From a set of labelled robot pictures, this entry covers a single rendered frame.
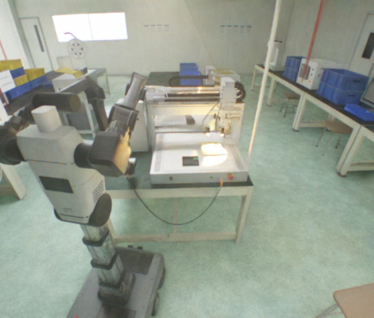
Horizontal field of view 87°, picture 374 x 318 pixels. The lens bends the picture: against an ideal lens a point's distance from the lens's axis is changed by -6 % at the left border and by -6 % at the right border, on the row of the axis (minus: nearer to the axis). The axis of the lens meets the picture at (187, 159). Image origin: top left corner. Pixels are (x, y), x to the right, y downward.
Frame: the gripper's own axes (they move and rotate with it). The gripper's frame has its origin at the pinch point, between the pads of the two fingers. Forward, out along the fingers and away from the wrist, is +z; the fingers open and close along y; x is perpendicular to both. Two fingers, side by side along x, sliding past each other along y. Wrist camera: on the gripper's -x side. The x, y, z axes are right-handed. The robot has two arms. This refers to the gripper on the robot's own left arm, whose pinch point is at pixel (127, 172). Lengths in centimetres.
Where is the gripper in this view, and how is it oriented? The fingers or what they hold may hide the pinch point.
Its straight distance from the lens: 151.7
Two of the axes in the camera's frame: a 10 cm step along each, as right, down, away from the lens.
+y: -10.0, 0.4, -0.6
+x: 0.6, 9.0, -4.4
